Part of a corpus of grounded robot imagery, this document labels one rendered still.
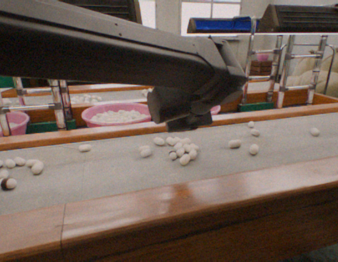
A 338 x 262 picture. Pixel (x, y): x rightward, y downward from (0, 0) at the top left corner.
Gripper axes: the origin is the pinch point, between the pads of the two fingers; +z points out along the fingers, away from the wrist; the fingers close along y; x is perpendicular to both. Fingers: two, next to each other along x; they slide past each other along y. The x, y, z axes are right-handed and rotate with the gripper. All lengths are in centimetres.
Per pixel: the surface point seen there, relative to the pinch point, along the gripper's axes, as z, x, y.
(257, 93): 44, -26, -62
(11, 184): 3.4, 7.6, 36.7
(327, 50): 269, -199, -436
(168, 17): 371, -361, -165
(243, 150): 4.9, 7.9, -19.6
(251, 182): -10.2, 16.6, -9.4
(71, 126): 47, -19, 28
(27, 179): 7.0, 6.5, 34.6
